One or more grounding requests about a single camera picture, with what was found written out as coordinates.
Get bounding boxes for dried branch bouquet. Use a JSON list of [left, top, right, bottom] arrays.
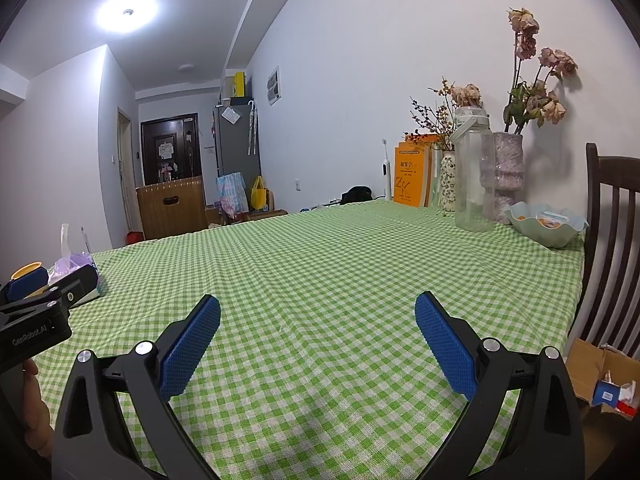
[[410, 76, 483, 153]]

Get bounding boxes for orange book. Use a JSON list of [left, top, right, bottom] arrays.
[[404, 133, 445, 152]]

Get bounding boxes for small floral vase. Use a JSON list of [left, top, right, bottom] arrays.
[[439, 150, 457, 212]]

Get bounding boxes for yellow round object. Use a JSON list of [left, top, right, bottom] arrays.
[[11, 261, 44, 281]]

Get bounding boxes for green checkered tablecloth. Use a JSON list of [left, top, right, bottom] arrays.
[[30, 199, 586, 480]]

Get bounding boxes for clear plastic bag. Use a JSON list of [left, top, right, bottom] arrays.
[[59, 223, 92, 262]]

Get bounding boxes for round ceiling lamp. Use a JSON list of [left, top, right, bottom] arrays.
[[97, 0, 159, 34]]

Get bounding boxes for blue wrapper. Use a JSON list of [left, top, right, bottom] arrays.
[[592, 380, 621, 406]]

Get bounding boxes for yellow tote bag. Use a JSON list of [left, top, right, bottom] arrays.
[[250, 176, 271, 211]]

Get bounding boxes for blue patterned gift bag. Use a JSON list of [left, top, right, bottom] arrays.
[[216, 172, 250, 221]]

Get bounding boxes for dark entrance door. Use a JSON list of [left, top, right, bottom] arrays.
[[140, 113, 203, 187]]

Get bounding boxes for white interior door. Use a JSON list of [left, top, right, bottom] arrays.
[[117, 106, 136, 234]]

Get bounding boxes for white electric toothbrush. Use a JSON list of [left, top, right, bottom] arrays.
[[382, 137, 393, 202]]

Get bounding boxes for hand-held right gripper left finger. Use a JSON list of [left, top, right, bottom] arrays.
[[51, 294, 222, 480]]

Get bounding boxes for orange box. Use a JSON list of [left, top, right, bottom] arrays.
[[393, 141, 432, 208]]

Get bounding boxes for cardboard box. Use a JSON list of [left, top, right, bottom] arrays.
[[564, 337, 640, 421]]

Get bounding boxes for purple tissue pack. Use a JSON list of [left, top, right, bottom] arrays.
[[49, 251, 107, 297]]

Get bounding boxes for pink textured vase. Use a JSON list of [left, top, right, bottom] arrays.
[[492, 131, 525, 225]]

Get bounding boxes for folded umbrella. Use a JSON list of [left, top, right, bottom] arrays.
[[247, 101, 261, 157]]

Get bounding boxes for dried pink roses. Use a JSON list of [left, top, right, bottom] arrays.
[[502, 7, 579, 136]]

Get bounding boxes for person's left hand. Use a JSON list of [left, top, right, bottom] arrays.
[[22, 359, 54, 458]]

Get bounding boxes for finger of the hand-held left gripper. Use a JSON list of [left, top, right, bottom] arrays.
[[0, 271, 49, 305], [0, 264, 99, 317]]

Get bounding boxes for light blue wavy bowl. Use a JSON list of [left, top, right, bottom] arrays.
[[504, 201, 590, 249]]

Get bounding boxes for dark wooden chair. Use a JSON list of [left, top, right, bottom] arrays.
[[562, 142, 640, 361]]

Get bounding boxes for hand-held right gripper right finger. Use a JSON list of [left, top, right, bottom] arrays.
[[414, 291, 586, 480]]

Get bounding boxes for black bag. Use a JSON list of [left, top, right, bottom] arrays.
[[341, 186, 374, 206]]

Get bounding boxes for grey fridge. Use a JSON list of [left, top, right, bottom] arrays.
[[213, 100, 262, 211]]

